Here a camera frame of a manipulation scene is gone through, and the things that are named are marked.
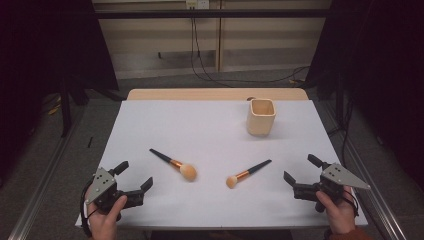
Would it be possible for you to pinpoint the black horizontal bar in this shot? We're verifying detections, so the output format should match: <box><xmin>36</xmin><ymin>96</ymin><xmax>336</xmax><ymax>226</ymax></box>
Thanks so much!
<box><xmin>94</xmin><ymin>9</ymin><xmax>332</xmax><ymax>20</ymax></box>

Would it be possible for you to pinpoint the person's left hand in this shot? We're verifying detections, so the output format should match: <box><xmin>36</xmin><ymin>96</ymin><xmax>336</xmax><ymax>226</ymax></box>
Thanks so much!
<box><xmin>87</xmin><ymin>194</ymin><xmax>128</xmax><ymax>240</ymax></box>

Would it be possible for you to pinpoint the large black-handled makeup brush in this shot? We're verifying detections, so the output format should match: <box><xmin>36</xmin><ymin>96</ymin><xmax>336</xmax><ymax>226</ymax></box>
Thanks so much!
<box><xmin>149</xmin><ymin>148</ymin><xmax>198</xmax><ymax>182</ymax></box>

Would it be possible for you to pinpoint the person's right hand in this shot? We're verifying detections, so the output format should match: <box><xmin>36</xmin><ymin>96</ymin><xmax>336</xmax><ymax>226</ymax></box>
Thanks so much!
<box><xmin>315</xmin><ymin>186</ymin><xmax>357</xmax><ymax>235</ymax></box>

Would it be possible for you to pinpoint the metal floor rail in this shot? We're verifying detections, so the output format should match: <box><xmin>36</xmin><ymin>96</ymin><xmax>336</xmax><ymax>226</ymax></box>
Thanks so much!
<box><xmin>328</xmin><ymin>99</ymin><xmax>408</xmax><ymax>240</ymax></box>
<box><xmin>7</xmin><ymin>131</ymin><xmax>79</xmax><ymax>240</ymax></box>

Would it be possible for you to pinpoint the beige square cup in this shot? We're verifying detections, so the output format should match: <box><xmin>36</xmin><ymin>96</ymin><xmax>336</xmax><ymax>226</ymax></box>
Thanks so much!
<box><xmin>246</xmin><ymin>98</ymin><xmax>277</xmax><ymax>137</ymax></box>

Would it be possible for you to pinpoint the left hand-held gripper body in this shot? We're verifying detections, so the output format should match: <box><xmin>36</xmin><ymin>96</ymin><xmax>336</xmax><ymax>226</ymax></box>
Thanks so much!
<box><xmin>85</xmin><ymin>167</ymin><xmax>145</xmax><ymax>212</ymax></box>

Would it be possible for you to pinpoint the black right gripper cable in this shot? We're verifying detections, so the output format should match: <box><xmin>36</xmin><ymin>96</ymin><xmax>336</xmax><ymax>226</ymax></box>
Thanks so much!
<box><xmin>342</xmin><ymin>189</ymin><xmax>360</xmax><ymax>218</ymax></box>

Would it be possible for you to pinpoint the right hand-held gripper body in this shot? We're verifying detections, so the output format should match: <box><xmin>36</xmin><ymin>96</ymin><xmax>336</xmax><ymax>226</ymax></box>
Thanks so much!
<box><xmin>293</xmin><ymin>162</ymin><xmax>372</xmax><ymax>204</ymax></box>

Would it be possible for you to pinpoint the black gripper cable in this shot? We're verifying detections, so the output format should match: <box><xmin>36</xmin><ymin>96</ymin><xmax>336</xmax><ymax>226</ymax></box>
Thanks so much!
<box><xmin>342</xmin><ymin>189</ymin><xmax>360</xmax><ymax>218</ymax></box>
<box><xmin>79</xmin><ymin>179</ymin><xmax>95</xmax><ymax>238</ymax></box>

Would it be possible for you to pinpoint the small black-handled makeup brush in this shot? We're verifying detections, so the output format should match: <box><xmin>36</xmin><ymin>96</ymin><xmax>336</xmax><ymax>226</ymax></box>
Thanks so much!
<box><xmin>225</xmin><ymin>159</ymin><xmax>273</xmax><ymax>190</ymax></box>

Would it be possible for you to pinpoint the black hanging cable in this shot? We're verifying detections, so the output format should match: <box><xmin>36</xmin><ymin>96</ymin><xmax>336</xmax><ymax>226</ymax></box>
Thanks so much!
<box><xmin>189</xmin><ymin>9</ymin><xmax>312</xmax><ymax>88</ymax></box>

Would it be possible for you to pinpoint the white wall socket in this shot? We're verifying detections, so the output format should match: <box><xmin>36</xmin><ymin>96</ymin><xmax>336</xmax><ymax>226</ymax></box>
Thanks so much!
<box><xmin>185</xmin><ymin>0</ymin><xmax>210</xmax><ymax>10</ymax></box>

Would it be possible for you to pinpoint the white table mat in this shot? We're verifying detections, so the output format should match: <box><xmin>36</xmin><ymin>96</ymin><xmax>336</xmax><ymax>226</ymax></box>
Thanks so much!
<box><xmin>74</xmin><ymin>99</ymin><xmax>369</xmax><ymax>230</ymax></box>

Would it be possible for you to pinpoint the light wooden table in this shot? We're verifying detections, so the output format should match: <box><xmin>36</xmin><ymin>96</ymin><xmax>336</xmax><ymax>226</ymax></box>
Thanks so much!
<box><xmin>126</xmin><ymin>87</ymin><xmax>309</xmax><ymax>102</ymax></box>

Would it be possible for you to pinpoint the wooden vertical post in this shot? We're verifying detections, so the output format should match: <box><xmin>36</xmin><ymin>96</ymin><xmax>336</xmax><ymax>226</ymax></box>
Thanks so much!
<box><xmin>215</xmin><ymin>0</ymin><xmax>224</xmax><ymax>73</ymax></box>

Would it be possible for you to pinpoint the dark curtain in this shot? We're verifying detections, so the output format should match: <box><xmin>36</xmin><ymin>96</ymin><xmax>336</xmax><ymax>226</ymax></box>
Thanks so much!
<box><xmin>0</xmin><ymin>0</ymin><xmax>120</xmax><ymax>101</ymax></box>
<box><xmin>304</xmin><ymin>0</ymin><xmax>424</xmax><ymax>183</ymax></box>

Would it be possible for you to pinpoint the yellow floor cable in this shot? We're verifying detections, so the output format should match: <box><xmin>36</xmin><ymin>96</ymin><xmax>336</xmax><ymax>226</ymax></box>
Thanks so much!
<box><xmin>47</xmin><ymin>95</ymin><xmax>63</xmax><ymax>116</ymax></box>

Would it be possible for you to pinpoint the black stand leg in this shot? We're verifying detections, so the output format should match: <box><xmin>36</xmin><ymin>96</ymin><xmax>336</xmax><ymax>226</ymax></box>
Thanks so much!
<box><xmin>59</xmin><ymin>74</ymin><xmax>73</xmax><ymax>138</ymax></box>

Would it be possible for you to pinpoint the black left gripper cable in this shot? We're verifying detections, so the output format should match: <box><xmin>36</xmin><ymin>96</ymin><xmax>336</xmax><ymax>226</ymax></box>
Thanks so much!
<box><xmin>79</xmin><ymin>179</ymin><xmax>95</xmax><ymax>238</ymax></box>

